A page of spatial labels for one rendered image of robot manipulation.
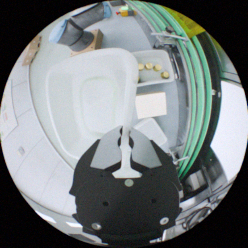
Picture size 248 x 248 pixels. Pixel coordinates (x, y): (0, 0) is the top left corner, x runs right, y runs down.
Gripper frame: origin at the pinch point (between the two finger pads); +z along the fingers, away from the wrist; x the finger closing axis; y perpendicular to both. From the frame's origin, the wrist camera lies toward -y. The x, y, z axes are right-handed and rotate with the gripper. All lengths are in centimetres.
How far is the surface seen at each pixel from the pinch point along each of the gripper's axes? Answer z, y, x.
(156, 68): 27.4, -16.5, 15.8
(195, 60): 12.0, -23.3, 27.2
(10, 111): 38, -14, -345
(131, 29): 35, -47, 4
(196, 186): -13, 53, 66
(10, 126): 16, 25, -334
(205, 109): 12.7, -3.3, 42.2
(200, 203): -30, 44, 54
